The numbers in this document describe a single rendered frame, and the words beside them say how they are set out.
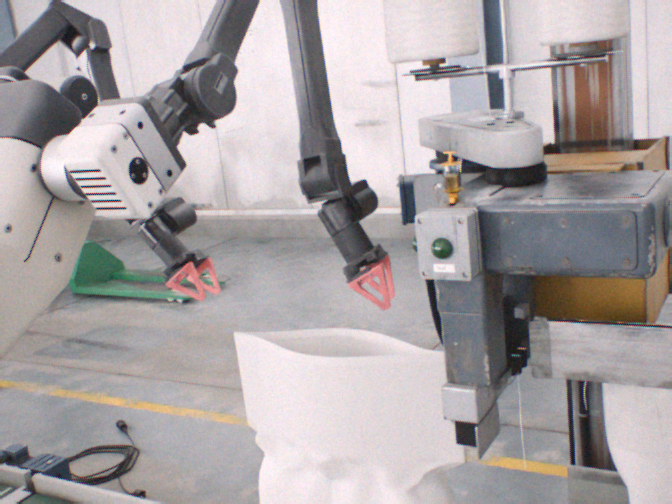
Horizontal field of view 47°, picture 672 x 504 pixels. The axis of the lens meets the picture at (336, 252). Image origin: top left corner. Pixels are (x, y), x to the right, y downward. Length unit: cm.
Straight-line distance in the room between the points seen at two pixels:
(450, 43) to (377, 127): 558
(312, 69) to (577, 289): 59
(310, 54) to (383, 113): 552
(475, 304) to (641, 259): 23
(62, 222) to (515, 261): 63
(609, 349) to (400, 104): 568
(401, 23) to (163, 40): 690
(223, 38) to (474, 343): 58
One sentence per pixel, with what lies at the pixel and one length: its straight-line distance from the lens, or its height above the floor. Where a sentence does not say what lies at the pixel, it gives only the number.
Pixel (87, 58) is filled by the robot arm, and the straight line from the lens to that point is 179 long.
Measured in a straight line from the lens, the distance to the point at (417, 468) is 143.
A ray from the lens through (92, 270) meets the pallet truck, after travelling 666.
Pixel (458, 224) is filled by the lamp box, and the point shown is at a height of 132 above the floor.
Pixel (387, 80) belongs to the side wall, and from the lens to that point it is 686.
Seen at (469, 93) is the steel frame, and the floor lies 123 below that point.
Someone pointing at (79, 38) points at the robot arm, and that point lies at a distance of 182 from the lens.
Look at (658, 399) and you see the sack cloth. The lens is 128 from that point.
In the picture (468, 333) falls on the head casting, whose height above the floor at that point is 115.
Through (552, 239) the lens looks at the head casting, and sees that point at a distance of 106.
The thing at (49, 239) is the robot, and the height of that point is 135.
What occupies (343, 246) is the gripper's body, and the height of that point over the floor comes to 123.
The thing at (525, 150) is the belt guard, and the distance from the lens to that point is 118.
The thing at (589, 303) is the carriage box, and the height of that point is 110.
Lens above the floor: 153
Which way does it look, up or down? 13 degrees down
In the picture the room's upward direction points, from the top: 7 degrees counter-clockwise
